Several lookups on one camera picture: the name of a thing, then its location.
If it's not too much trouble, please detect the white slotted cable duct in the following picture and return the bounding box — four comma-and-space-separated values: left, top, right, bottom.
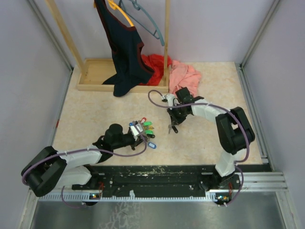
38, 192, 229, 201

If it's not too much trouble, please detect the red cloth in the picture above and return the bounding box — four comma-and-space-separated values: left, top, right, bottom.
139, 54, 164, 86

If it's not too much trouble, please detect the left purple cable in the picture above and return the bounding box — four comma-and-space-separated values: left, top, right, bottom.
21, 124, 147, 186

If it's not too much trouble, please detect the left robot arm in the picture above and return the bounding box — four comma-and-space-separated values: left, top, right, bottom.
21, 121, 155, 197

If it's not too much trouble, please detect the blue grey hanger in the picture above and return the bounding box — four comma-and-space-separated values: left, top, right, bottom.
118, 0, 165, 46

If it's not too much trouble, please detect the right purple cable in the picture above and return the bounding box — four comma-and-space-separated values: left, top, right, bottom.
148, 89, 250, 165

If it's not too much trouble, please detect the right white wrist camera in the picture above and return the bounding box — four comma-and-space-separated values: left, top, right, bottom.
162, 94, 175, 107

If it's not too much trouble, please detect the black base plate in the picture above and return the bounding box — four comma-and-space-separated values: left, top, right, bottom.
72, 165, 241, 198

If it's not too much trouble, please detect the navy blue tank top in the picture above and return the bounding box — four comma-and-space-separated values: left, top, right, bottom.
94, 0, 154, 97

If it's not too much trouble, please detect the purple cable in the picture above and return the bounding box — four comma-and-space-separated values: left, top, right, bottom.
148, 89, 250, 165
21, 124, 147, 186

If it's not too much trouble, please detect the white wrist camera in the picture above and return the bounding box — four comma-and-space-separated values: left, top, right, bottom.
129, 123, 143, 140
162, 94, 175, 107

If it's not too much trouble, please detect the red key tag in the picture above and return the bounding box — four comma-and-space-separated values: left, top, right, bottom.
140, 117, 147, 123

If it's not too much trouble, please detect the yellow hanger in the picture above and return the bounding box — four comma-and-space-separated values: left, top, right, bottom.
107, 0, 134, 27

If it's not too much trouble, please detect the green key tag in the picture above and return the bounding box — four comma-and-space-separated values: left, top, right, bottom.
143, 121, 153, 126
145, 130, 154, 135

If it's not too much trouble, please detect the pink cloth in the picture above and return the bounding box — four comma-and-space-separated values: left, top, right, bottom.
169, 60, 202, 96

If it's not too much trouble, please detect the wooden clothes rack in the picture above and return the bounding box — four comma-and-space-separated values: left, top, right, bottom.
46, 0, 170, 93

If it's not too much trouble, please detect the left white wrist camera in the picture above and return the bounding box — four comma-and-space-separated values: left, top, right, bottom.
129, 123, 143, 140

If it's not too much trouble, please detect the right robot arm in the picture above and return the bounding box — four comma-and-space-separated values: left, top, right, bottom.
163, 87, 255, 189

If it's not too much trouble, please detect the black headed key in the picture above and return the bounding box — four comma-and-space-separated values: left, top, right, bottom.
168, 124, 179, 134

